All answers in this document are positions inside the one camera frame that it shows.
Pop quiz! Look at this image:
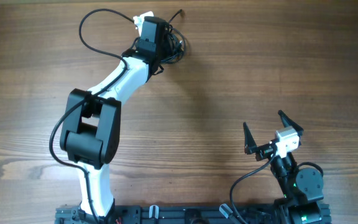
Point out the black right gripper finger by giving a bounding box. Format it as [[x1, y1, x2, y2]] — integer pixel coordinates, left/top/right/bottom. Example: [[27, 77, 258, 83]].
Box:
[[243, 122, 257, 154], [278, 110, 304, 136]]

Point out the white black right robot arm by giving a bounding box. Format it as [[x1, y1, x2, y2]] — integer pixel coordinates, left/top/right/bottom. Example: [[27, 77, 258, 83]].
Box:
[[243, 110, 324, 223]]

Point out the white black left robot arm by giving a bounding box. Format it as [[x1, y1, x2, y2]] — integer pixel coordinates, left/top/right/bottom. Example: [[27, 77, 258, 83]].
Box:
[[57, 12, 169, 223]]

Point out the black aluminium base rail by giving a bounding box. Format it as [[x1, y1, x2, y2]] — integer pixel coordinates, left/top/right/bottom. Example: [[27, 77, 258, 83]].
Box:
[[54, 203, 332, 224]]

